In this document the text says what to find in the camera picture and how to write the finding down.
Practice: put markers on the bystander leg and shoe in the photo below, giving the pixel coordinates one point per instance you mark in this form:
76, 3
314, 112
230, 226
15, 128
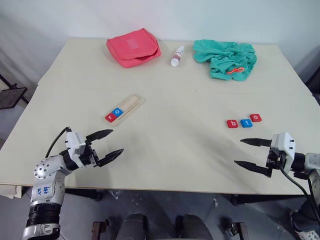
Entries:
306, 222

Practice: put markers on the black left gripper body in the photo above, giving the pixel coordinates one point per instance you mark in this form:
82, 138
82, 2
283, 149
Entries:
90, 156

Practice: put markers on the black table frame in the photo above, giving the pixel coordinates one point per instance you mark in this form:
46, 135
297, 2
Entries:
82, 193

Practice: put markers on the blue letter tile o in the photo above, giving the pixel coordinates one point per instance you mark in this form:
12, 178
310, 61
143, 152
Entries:
117, 112

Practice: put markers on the dark rounded shape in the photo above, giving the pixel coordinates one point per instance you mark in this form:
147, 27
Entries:
132, 227

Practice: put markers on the black metal stand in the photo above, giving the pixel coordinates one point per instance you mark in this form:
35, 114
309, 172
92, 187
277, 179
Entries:
11, 96

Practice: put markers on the dark furniture piece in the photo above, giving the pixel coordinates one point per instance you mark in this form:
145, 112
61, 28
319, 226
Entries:
314, 83

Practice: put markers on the small white bottle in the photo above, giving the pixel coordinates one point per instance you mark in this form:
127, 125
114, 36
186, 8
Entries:
177, 57

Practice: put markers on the rusty metal bracket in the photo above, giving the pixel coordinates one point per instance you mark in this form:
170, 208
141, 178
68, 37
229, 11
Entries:
98, 230
236, 231

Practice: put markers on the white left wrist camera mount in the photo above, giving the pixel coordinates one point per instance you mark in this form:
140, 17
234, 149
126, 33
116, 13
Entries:
73, 145

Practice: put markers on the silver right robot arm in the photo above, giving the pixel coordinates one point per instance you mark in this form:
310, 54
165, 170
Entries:
311, 163

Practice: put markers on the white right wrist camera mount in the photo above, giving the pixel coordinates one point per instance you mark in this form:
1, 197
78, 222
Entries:
285, 147

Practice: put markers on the beige board piece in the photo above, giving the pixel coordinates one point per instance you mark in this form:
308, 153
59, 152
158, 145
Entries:
10, 191

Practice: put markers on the wooden letter tray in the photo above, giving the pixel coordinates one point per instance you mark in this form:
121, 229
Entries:
131, 103

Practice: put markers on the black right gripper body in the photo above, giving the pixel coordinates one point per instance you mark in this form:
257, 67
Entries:
275, 160

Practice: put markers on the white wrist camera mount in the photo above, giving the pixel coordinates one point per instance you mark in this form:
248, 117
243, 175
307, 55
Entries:
285, 147
73, 145

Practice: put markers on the red letter tile o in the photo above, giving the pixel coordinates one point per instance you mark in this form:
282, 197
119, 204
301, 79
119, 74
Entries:
255, 117

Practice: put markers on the green crumpled cloth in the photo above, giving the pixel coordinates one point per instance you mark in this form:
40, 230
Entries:
225, 57

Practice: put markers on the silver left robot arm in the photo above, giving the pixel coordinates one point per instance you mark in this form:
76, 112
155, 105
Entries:
45, 172

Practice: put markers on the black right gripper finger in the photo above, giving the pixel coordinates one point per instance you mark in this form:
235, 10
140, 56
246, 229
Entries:
252, 166
256, 142

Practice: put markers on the red letter tile b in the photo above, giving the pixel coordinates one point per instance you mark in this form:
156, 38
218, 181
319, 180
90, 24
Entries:
233, 123

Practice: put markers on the blue letter tile t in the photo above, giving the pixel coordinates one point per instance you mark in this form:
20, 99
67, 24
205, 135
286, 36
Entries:
246, 123

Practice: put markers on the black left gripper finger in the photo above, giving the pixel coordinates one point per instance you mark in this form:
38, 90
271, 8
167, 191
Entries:
111, 156
100, 134

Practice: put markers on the red letter tile r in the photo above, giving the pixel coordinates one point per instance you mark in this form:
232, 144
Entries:
110, 118

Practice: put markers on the red fabric pouch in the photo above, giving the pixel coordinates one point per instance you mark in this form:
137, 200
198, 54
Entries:
132, 48

